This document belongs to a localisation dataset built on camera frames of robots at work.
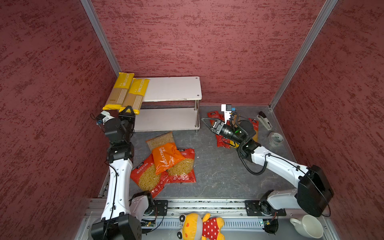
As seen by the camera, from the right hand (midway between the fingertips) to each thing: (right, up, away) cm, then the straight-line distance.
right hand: (200, 122), depth 66 cm
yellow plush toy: (-2, -46, -3) cm, 46 cm away
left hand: (-32, +7, +4) cm, 33 cm away
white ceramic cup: (+52, -50, +3) cm, 72 cm away
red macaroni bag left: (-31, -30, +15) cm, 45 cm away
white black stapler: (+49, +1, +41) cm, 64 cm away
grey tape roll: (+54, -12, +35) cm, 65 cm away
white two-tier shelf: (-16, +19, +16) cm, 30 cm away
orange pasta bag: (-20, -19, +21) cm, 35 cm away
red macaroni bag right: (-9, -29, +17) cm, 34 cm away
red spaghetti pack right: (+42, -2, +41) cm, 58 cm away
